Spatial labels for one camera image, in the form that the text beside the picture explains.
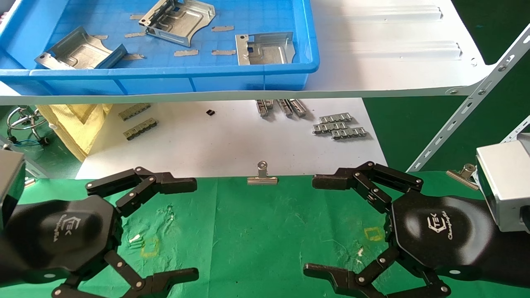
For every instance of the stamped sheet metal part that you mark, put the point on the stamped sheet metal part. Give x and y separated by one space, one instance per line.
186 20
269 51
78 51

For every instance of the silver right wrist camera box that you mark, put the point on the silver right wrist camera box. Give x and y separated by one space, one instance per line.
505 182

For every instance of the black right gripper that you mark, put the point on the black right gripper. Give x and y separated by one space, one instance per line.
443 231

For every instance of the yellow cloth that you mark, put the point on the yellow cloth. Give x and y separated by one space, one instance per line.
74 124

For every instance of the white paper sheet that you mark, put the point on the white paper sheet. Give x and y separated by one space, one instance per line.
227 140

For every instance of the silver metal link strip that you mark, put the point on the silver metal link strip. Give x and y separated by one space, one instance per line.
348 133
335 118
330 127

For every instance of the grey metal frame brace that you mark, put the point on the grey metal frame brace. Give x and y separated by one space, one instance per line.
35 169

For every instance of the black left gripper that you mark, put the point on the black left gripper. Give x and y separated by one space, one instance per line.
62 231

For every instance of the white metal shelf board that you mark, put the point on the white metal shelf board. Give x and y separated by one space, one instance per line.
393 66

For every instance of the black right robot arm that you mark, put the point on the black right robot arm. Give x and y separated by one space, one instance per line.
513 256

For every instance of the silver metal rail piece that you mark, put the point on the silver metal rail piece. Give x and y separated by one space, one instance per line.
269 104
285 107
261 108
299 108

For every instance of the perforated white shelf brace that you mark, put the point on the perforated white shelf brace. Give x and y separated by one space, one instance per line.
519 128
468 105

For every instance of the grey metal link strip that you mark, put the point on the grey metal link strip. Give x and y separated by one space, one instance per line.
140 128
134 111

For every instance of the blue plastic bin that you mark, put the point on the blue plastic bin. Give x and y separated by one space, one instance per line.
248 80

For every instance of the green table cloth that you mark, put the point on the green table cloth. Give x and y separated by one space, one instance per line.
248 231

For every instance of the beige tape piece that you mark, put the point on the beige tape piece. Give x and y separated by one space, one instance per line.
133 57
222 28
186 52
136 34
136 17
223 52
99 37

